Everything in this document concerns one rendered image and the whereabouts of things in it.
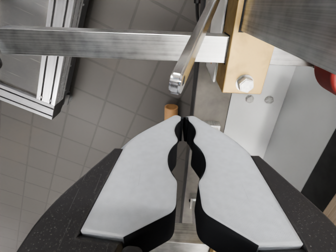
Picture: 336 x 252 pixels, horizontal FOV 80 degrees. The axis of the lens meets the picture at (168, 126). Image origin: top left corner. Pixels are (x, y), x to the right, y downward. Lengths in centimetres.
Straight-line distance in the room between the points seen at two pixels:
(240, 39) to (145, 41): 11
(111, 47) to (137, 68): 91
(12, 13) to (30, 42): 82
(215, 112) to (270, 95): 17
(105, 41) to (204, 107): 27
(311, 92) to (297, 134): 10
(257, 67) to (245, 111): 33
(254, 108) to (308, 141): 16
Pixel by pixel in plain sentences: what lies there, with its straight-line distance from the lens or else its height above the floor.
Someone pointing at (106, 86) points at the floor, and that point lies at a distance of 126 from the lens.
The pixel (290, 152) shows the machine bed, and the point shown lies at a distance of 57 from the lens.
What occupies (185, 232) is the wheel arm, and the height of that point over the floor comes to 94.
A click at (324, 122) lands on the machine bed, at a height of 77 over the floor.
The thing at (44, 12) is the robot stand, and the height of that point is 21.
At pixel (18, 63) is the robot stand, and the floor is 21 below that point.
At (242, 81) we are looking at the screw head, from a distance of 26.
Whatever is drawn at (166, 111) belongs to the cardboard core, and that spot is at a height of 7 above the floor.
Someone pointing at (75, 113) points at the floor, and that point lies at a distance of 142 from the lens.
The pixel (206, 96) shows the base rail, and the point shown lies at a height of 70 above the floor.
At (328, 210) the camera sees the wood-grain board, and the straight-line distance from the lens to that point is 47.
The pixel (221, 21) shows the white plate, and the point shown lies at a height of 80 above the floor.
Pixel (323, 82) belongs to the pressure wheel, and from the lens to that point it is 29.
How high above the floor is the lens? 111
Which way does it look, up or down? 58 degrees down
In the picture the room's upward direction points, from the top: 175 degrees counter-clockwise
